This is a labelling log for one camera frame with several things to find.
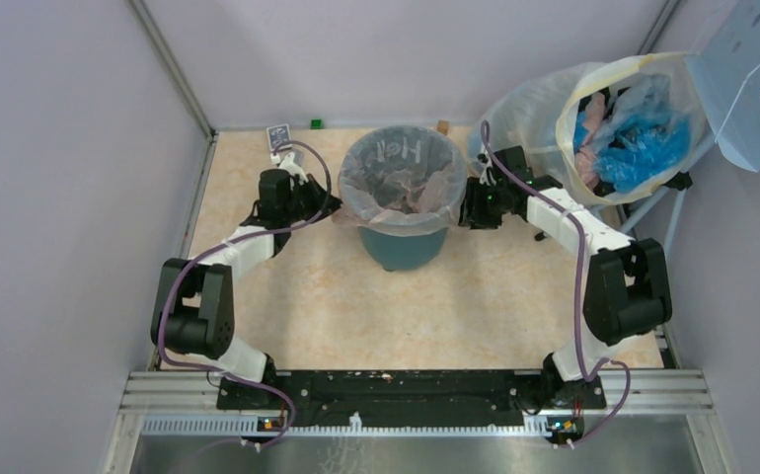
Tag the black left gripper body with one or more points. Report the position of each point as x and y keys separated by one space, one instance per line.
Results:
x=293 y=209

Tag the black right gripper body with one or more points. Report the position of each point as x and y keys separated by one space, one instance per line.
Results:
x=485 y=205

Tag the pink plastic trash bag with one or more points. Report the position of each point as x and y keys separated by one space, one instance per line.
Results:
x=403 y=181

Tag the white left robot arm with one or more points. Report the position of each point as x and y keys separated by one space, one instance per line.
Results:
x=194 y=307

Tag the teal plastic trash bin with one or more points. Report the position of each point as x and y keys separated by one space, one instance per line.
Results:
x=402 y=253

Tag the large translucent bag of trash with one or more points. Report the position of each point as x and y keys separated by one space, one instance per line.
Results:
x=589 y=127

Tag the playing card deck box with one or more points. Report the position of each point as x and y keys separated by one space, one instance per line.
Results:
x=278 y=138

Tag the light blue perforated metal rack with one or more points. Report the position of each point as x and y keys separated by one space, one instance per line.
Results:
x=725 y=70

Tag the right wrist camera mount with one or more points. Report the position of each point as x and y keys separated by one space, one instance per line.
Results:
x=487 y=177

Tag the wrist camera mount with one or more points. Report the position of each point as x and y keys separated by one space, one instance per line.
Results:
x=487 y=177
x=291 y=163

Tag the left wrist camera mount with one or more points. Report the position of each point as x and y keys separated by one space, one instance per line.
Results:
x=291 y=163

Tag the wooden cube by wall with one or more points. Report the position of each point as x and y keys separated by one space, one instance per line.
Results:
x=443 y=126

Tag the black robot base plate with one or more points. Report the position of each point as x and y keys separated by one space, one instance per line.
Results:
x=475 y=398

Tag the white cable duct strip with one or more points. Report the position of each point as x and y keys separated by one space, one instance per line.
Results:
x=257 y=426

